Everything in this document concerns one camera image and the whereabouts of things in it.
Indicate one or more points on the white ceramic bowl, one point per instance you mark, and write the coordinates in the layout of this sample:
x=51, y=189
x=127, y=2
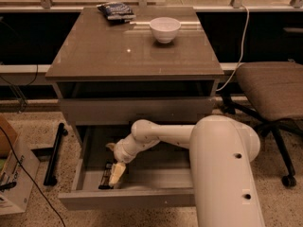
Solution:
x=164, y=29

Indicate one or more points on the closed grey upper drawer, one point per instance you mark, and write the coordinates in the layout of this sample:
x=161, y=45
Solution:
x=117, y=111

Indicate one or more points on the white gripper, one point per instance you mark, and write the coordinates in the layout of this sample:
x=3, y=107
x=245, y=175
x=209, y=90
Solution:
x=121, y=152

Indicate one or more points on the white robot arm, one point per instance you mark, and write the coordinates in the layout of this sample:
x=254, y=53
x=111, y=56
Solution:
x=221, y=150

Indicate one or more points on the blue snack bag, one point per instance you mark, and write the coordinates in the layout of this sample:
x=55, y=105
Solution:
x=116, y=12

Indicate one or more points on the white cardboard box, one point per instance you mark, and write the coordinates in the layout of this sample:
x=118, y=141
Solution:
x=16, y=170

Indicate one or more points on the black bar on floor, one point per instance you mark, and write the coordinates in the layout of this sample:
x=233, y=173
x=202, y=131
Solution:
x=50, y=178

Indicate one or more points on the brown cardboard box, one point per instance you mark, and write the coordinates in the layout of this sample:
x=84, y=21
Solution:
x=8, y=136

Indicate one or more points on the grey drawer cabinet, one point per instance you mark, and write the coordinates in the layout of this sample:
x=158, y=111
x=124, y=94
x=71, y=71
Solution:
x=102, y=60

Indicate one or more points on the open grey bottom drawer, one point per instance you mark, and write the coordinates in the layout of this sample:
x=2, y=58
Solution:
x=157, y=177

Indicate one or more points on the brown office chair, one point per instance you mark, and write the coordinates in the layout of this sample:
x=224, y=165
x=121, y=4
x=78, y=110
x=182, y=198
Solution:
x=275, y=91

